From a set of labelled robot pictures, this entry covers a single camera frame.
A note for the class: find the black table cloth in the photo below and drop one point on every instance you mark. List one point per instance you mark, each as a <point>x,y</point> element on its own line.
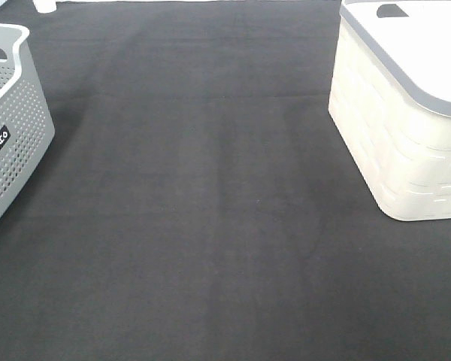
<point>198,203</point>

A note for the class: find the white basket with grey rim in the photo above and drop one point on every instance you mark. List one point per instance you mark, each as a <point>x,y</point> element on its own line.
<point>390,100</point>

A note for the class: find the grey perforated plastic basket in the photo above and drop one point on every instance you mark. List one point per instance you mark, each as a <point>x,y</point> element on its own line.
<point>26,126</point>

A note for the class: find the white object at table edge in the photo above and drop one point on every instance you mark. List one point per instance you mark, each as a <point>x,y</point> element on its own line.
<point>45,6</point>

